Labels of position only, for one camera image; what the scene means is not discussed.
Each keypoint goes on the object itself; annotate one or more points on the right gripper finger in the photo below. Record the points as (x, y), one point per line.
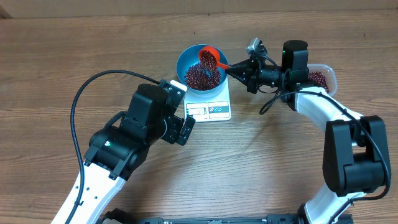
(240, 69)
(243, 80)

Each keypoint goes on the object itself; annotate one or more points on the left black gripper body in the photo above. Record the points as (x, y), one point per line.
(173, 128)

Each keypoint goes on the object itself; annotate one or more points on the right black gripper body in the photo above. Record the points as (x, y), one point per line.
(272, 76)

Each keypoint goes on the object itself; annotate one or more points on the red measuring scoop blue handle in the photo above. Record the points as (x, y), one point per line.
(214, 56)

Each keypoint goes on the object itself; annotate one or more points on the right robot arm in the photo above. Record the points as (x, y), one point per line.
(356, 163)

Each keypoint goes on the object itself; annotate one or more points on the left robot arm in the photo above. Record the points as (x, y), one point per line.
(122, 146)

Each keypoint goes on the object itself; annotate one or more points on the white kitchen scale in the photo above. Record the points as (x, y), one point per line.
(210, 105)

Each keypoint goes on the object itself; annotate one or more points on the red beans in bowl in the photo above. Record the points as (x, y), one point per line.
(203, 75)

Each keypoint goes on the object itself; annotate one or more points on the blue bowl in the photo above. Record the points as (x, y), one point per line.
(189, 57)

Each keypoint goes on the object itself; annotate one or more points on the clear plastic container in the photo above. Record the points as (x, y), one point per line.
(328, 72)

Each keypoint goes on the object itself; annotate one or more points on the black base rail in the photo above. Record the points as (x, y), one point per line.
(118, 216)

